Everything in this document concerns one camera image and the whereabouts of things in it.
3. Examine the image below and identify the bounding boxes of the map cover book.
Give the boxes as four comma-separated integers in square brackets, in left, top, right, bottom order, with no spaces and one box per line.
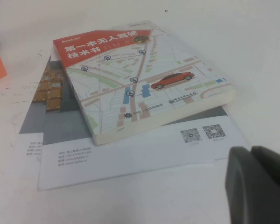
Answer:
[52,20,238,147]

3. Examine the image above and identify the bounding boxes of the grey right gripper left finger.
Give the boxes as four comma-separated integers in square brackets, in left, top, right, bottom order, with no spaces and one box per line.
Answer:
[224,146,276,224]

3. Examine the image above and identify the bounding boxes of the brochure with QR codes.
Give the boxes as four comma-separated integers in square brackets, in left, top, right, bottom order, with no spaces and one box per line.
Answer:
[38,56,252,191]

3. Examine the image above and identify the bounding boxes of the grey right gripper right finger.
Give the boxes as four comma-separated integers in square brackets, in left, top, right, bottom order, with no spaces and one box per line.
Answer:
[251,145,280,224]

